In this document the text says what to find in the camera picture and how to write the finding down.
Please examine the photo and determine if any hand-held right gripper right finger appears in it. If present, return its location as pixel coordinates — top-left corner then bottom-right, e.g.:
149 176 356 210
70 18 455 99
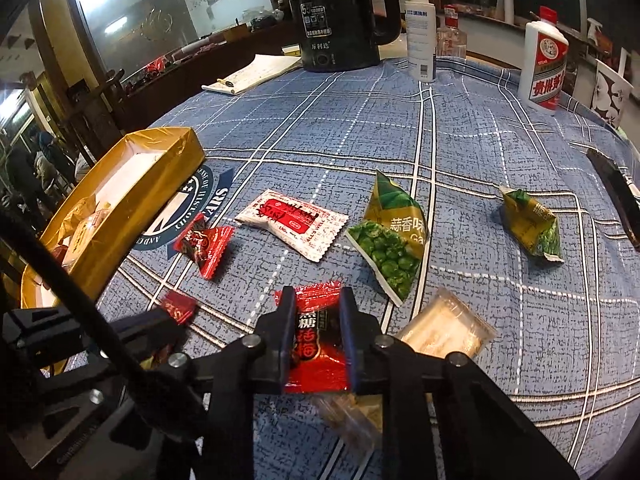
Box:
339 287 581 480

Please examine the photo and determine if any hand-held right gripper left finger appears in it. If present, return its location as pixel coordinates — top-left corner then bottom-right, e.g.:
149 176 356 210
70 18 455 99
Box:
150 286 301 480

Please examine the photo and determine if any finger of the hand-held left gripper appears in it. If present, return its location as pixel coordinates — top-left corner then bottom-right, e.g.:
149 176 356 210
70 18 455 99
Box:
107 307 188 361

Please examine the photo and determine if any red snack packet black label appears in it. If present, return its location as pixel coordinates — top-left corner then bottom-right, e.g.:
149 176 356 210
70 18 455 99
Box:
274 284 351 395

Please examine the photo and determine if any plain red candy packet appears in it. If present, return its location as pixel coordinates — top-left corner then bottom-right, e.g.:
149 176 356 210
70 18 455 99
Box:
159 290 199 326

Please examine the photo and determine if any clear pastry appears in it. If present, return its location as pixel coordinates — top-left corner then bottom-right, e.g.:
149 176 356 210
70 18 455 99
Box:
315 392 383 453
62 205 113 266
395 287 497 361

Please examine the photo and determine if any red candy packet dark print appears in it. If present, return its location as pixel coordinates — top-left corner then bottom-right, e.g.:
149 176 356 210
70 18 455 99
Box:
173 215 236 279

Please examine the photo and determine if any white snack packet red label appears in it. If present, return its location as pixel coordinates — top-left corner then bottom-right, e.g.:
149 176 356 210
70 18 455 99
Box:
235 189 349 262

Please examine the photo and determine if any gold cardboard box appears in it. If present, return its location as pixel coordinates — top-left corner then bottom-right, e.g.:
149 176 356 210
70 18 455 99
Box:
20 127 206 311

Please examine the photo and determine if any green pea snack packet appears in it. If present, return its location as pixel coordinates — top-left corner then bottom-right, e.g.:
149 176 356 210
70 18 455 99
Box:
345 169 431 307
500 186 564 263

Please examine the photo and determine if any gold foil snack packet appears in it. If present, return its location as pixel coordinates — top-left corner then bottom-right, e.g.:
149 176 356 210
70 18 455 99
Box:
57 195 98 241

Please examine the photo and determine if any blue plaid tablecloth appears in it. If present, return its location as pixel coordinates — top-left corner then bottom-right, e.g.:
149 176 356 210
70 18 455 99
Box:
95 55 640 480

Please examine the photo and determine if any dark wooden armchair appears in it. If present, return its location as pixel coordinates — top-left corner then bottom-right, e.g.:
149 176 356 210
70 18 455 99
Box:
65 67 131 171

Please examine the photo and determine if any white notebook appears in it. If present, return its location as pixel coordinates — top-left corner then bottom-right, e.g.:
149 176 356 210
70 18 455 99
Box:
201 53 303 96

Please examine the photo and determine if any white spray bottle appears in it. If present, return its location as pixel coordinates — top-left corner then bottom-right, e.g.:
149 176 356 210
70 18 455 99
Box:
404 0 437 83

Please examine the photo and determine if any clear glass bottle red cap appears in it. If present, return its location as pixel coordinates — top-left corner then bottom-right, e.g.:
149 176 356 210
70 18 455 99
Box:
436 4 467 59

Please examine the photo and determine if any black electric kettle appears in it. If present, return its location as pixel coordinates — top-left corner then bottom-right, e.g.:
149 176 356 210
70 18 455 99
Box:
284 0 403 73

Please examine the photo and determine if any white liquor bottle red label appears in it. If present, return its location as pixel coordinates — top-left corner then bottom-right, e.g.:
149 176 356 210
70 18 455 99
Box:
517 6 570 116

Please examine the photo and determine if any black and white paper cup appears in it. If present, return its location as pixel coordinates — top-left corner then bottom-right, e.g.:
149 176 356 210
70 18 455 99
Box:
591 59 633 128

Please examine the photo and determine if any spray bottle red trigger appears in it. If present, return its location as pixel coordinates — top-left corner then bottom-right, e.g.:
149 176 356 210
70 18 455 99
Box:
585 17 613 61

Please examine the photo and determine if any black cable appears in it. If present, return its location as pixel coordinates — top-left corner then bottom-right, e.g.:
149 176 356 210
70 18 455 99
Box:
0 207 206 421

